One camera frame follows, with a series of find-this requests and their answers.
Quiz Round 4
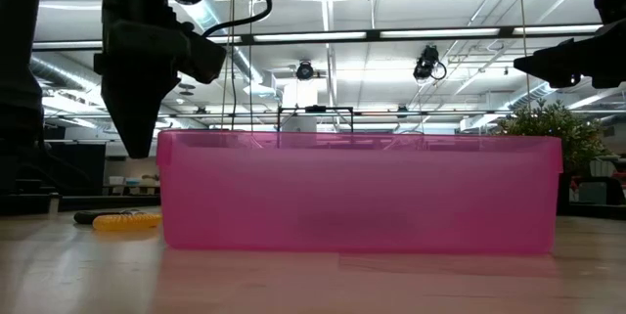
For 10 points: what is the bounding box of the pink translucent plastic bin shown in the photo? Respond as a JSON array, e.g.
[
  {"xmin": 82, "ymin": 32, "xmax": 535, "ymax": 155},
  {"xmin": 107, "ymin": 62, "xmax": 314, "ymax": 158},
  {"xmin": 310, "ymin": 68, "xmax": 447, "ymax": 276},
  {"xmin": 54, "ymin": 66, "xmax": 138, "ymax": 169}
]
[{"xmin": 156, "ymin": 129, "xmax": 564, "ymax": 255}]

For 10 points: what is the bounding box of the black spring keychain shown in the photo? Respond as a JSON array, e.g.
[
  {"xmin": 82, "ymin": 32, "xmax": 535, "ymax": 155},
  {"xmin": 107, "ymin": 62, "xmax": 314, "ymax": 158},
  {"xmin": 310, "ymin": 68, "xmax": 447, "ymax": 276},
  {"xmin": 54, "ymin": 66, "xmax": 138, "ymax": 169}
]
[{"xmin": 73, "ymin": 209, "xmax": 139, "ymax": 226}]

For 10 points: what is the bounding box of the hanging yellow cable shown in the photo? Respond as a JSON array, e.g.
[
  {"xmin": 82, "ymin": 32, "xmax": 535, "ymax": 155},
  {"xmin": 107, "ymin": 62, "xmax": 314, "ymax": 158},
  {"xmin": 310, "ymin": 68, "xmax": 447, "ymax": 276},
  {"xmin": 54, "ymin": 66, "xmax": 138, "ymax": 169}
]
[{"xmin": 220, "ymin": 0, "xmax": 238, "ymax": 131}]

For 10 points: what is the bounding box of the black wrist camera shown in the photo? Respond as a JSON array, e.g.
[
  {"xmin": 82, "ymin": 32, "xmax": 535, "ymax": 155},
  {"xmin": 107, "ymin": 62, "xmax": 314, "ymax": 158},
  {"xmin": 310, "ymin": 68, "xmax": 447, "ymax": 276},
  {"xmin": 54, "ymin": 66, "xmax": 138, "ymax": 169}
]
[
  {"xmin": 180, "ymin": 29, "xmax": 229, "ymax": 85},
  {"xmin": 593, "ymin": 0, "xmax": 626, "ymax": 25}
]

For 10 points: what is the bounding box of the black metal frame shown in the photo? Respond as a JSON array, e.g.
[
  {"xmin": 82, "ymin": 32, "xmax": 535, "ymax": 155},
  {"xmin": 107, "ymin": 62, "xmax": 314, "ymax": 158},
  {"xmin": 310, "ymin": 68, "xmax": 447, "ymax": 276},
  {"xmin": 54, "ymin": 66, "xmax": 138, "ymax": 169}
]
[{"xmin": 276, "ymin": 105, "xmax": 355, "ymax": 135}]

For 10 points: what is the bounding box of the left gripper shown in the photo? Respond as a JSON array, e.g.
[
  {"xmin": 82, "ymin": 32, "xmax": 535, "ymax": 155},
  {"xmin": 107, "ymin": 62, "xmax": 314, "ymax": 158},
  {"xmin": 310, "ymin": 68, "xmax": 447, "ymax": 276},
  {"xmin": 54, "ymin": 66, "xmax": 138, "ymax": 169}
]
[{"xmin": 94, "ymin": 19, "xmax": 195, "ymax": 160}]

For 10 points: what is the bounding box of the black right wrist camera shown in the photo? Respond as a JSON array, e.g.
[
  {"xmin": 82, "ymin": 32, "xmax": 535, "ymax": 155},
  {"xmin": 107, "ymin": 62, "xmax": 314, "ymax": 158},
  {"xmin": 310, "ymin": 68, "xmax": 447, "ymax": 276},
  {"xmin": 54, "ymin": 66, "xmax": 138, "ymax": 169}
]
[{"xmin": 593, "ymin": 0, "xmax": 626, "ymax": 25}]

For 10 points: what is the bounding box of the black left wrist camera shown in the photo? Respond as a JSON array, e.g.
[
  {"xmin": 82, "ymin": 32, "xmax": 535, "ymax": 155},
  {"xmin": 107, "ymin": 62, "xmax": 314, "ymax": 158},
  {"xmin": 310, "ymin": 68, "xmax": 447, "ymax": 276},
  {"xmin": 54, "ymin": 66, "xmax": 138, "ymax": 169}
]
[{"xmin": 180, "ymin": 29, "xmax": 229, "ymax": 85}]

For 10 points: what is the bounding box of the yellow corn cob toy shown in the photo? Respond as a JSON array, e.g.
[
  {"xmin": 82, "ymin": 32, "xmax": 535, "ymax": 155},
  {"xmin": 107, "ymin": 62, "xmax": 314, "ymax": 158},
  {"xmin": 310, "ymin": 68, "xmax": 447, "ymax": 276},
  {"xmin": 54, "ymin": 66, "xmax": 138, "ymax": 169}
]
[{"xmin": 92, "ymin": 212, "xmax": 163, "ymax": 233}]

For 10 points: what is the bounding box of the green potted plant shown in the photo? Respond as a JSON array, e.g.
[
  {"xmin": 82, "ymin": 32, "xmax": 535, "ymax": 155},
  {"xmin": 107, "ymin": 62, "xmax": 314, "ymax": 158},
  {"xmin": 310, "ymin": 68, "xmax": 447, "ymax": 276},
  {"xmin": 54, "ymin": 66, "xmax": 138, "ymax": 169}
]
[{"xmin": 492, "ymin": 98, "xmax": 608, "ymax": 174}]

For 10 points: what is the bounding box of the black overhead rig camera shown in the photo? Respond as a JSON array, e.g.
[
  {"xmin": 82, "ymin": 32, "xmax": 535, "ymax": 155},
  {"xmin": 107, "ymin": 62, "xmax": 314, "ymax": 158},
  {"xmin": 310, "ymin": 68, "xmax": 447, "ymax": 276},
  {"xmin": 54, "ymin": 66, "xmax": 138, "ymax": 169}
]
[{"xmin": 294, "ymin": 60, "xmax": 316, "ymax": 82}]

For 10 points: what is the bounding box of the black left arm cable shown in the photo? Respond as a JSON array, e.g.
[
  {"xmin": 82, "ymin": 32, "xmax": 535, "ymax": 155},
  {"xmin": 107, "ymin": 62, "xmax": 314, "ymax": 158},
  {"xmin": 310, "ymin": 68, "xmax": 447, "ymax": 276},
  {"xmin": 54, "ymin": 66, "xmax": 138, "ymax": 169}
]
[{"xmin": 165, "ymin": 0, "xmax": 274, "ymax": 40}]

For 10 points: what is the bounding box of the hanging black cable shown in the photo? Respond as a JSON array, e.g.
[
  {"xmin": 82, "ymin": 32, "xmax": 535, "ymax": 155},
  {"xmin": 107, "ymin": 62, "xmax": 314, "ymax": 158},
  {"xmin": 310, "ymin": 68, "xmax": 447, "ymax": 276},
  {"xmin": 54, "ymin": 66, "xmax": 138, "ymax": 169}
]
[{"xmin": 247, "ymin": 0, "xmax": 256, "ymax": 131}]

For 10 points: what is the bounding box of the thin hanging tan rope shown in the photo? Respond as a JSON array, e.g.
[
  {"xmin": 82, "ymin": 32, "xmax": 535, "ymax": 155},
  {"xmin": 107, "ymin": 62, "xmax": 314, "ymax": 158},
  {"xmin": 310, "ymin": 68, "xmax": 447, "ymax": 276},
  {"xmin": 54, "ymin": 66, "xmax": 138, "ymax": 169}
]
[{"xmin": 515, "ymin": 0, "xmax": 533, "ymax": 112}]

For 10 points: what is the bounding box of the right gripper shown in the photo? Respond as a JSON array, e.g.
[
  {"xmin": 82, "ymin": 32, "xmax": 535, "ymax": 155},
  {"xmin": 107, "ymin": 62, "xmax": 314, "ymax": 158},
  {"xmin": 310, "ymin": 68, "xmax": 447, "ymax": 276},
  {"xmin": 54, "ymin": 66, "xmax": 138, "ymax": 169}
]
[{"xmin": 513, "ymin": 18, "xmax": 626, "ymax": 90}]

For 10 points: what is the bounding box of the overhead LED light bar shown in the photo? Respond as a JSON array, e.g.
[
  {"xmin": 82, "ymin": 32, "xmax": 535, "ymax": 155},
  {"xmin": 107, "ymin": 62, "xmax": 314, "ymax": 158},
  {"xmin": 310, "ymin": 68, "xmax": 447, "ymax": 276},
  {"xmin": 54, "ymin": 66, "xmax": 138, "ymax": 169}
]
[{"xmin": 31, "ymin": 22, "xmax": 604, "ymax": 51}]

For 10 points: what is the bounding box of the black ceiling camera with cable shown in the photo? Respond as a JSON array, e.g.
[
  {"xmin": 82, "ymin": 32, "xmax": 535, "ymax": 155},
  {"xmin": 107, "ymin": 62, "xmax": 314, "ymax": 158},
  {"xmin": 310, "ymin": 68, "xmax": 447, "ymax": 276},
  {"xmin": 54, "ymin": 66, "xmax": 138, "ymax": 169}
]
[{"xmin": 412, "ymin": 44, "xmax": 448, "ymax": 82}]

